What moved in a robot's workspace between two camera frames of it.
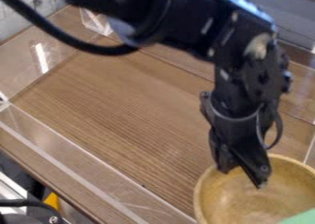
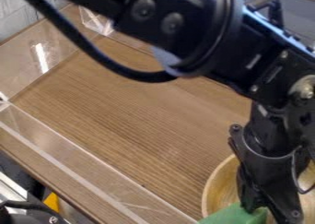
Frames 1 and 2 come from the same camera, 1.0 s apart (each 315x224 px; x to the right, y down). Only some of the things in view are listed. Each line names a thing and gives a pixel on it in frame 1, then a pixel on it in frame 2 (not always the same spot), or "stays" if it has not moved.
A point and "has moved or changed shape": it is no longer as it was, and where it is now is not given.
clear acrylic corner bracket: [96, 22] stays
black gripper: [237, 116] → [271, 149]
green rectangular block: [305, 218] has moved or changed shape
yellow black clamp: [52, 201] stays
